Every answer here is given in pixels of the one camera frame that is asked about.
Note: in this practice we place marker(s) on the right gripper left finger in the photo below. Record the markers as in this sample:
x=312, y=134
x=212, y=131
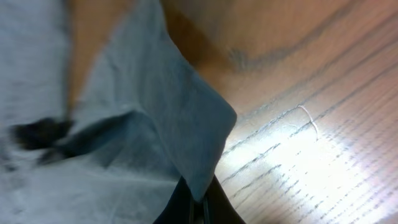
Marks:
x=179, y=209

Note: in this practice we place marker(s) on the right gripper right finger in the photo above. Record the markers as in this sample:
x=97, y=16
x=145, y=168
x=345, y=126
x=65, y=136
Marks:
x=217, y=208

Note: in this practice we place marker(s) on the grey shorts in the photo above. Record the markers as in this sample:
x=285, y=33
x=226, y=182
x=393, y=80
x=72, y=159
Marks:
x=101, y=115

